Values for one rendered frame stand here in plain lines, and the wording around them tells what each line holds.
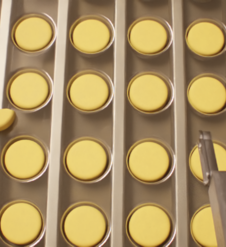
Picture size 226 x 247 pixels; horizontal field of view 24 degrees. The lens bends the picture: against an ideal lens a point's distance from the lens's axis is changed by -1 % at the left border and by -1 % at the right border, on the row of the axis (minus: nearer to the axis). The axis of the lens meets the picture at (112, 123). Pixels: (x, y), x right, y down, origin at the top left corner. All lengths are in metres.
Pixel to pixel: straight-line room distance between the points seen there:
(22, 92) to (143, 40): 0.04
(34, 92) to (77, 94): 0.01
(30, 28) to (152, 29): 0.04
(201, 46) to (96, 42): 0.03
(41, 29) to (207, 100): 0.05
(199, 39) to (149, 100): 0.02
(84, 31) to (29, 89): 0.02
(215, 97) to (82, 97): 0.04
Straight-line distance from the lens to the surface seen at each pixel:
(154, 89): 0.15
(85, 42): 0.16
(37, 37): 0.16
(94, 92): 0.15
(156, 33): 0.16
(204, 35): 0.16
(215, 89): 0.16
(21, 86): 0.15
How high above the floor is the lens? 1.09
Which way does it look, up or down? 72 degrees down
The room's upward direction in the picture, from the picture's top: 4 degrees clockwise
